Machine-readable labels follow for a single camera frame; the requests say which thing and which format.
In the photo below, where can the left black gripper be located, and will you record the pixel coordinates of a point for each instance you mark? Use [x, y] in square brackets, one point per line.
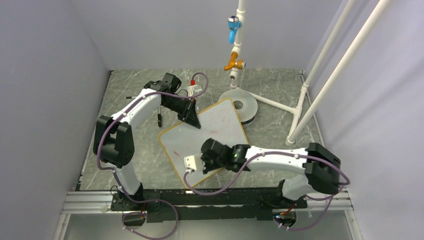
[189, 114]

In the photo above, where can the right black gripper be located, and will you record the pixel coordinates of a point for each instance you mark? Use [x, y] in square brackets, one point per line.
[206, 167]

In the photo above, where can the yellow-framed whiteboard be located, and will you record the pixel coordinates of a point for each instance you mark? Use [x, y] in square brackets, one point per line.
[219, 121]

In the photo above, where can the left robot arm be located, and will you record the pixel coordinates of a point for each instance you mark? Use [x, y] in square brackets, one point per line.
[113, 142]

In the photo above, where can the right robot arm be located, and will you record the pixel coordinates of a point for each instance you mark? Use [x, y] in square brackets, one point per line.
[317, 169]

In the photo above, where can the white perforated disc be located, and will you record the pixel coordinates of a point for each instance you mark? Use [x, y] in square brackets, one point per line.
[245, 104]

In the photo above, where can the blue valve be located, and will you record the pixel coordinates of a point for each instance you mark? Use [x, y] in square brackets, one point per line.
[234, 24]

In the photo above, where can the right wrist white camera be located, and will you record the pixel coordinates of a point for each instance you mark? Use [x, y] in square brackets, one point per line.
[193, 163]

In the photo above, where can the wrist white camera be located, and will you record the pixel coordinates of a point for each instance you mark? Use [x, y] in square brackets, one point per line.
[194, 88]
[193, 163]

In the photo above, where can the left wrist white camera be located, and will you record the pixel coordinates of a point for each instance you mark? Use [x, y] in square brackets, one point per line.
[194, 88]

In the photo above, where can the white PVC pipe frame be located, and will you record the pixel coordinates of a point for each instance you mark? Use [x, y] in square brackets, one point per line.
[300, 120]

